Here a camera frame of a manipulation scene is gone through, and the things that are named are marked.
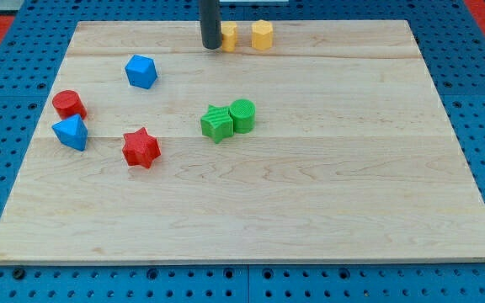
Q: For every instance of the wooden board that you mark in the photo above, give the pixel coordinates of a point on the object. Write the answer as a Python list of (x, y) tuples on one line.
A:
[(352, 158)]

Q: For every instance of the yellow hexagonal block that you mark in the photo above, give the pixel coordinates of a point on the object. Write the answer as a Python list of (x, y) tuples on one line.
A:
[(262, 35)]

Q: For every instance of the green star block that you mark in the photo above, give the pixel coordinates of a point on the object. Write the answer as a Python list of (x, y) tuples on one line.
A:
[(217, 123)]

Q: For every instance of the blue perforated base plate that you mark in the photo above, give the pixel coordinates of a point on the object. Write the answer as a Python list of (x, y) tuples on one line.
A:
[(453, 47)]

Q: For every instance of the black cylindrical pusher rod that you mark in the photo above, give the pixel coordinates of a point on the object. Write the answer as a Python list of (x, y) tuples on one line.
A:
[(210, 23)]

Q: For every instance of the yellow block behind rod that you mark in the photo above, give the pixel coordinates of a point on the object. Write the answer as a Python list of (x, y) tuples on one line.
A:
[(229, 36)]

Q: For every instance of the red star block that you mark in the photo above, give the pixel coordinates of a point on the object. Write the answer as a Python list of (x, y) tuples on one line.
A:
[(140, 149)]

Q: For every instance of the red cylinder block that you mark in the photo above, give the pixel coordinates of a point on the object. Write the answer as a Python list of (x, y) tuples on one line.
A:
[(68, 103)]

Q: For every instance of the green cylinder block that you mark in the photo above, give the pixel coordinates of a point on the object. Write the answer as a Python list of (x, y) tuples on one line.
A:
[(242, 112)]

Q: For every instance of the blue cube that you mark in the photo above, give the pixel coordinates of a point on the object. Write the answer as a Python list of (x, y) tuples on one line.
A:
[(141, 71)]

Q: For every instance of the blue triangular prism block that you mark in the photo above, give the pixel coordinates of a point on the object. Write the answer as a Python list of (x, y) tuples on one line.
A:
[(72, 132)]

